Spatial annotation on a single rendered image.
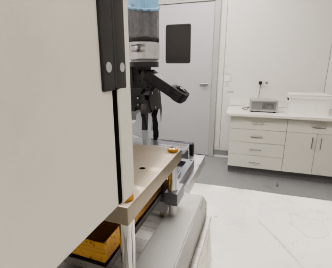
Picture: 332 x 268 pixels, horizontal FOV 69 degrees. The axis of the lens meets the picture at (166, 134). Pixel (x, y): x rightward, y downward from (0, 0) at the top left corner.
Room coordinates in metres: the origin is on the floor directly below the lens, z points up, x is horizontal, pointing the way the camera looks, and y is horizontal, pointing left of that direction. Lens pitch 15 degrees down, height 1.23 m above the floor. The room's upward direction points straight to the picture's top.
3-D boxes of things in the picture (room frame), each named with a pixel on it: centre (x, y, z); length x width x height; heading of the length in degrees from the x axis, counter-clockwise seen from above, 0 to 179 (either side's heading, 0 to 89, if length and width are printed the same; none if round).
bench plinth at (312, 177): (2.86, -1.40, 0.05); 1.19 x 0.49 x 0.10; 73
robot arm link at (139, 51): (0.62, 0.05, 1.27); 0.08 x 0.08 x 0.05
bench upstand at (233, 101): (3.09, -1.47, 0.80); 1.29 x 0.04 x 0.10; 73
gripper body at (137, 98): (0.62, 0.06, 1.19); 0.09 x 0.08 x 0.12; 70
